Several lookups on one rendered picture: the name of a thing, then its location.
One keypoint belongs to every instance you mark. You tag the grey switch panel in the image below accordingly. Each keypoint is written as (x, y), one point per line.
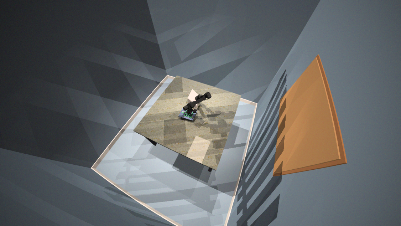
(183, 114)

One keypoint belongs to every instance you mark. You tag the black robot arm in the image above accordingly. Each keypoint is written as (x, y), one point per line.
(198, 99)

